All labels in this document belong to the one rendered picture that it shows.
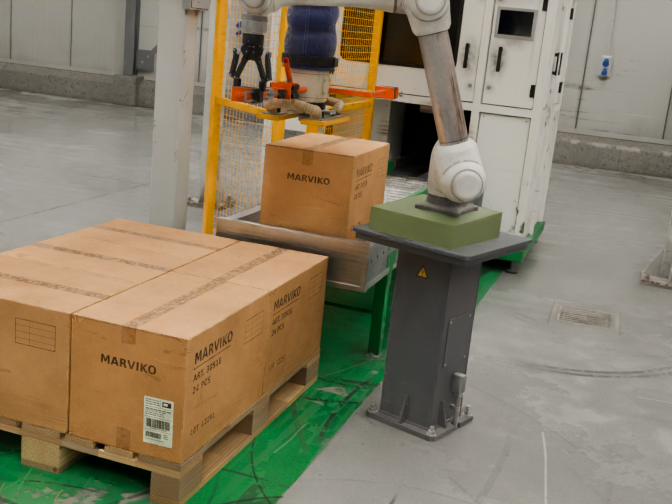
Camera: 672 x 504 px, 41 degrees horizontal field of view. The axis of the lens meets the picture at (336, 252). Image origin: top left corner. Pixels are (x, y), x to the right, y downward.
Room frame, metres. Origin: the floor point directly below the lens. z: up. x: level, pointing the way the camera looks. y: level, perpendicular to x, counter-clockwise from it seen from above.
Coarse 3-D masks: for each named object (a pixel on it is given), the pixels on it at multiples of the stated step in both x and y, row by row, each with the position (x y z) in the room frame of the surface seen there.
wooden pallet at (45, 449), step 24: (312, 360) 3.51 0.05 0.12; (288, 384) 3.46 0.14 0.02; (264, 408) 3.05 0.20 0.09; (24, 432) 2.63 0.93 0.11; (48, 432) 2.60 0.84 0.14; (240, 432) 2.97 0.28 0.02; (24, 456) 2.63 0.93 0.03; (48, 456) 2.60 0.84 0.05; (72, 456) 2.66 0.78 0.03; (120, 456) 2.52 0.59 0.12; (144, 456) 2.50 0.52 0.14; (192, 456) 2.53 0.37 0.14; (216, 456) 2.78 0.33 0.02; (168, 480) 2.47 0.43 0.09; (192, 480) 2.54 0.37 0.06
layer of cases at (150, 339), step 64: (0, 256) 3.12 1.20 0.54; (64, 256) 3.20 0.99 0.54; (128, 256) 3.29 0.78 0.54; (192, 256) 3.38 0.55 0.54; (256, 256) 3.48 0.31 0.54; (320, 256) 3.58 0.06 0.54; (0, 320) 2.66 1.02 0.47; (64, 320) 2.59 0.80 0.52; (128, 320) 2.57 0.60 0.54; (192, 320) 2.63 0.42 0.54; (256, 320) 2.92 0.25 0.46; (320, 320) 3.57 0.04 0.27; (0, 384) 2.66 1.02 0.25; (64, 384) 2.59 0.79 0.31; (128, 384) 2.52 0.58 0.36; (192, 384) 2.50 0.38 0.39; (256, 384) 2.97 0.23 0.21; (128, 448) 2.51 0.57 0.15; (192, 448) 2.53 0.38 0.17
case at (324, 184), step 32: (288, 160) 3.80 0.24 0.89; (320, 160) 3.76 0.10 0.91; (352, 160) 3.72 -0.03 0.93; (384, 160) 4.22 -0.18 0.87; (288, 192) 3.79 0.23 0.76; (320, 192) 3.75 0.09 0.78; (352, 192) 3.73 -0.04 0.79; (384, 192) 4.29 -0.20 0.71; (288, 224) 3.79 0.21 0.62; (320, 224) 3.75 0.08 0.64; (352, 224) 3.78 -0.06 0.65
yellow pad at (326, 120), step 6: (300, 120) 3.59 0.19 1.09; (306, 120) 3.59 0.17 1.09; (312, 120) 3.58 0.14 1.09; (318, 120) 3.60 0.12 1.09; (324, 120) 3.62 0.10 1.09; (330, 120) 3.65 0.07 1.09; (336, 120) 3.72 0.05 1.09; (342, 120) 3.79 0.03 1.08; (348, 120) 3.88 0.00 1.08; (324, 126) 3.58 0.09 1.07
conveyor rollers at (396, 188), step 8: (392, 176) 5.87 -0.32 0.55; (392, 184) 5.58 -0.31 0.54; (400, 184) 5.57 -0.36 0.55; (408, 184) 5.64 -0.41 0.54; (416, 184) 5.64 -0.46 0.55; (424, 184) 5.70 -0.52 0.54; (392, 192) 5.30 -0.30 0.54; (400, 192) 5.29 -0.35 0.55; (408, 192) 5.36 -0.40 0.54; (384, 200) 4.96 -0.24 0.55; (392, 200) 5.02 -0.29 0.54; (360, 240) 3.94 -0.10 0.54
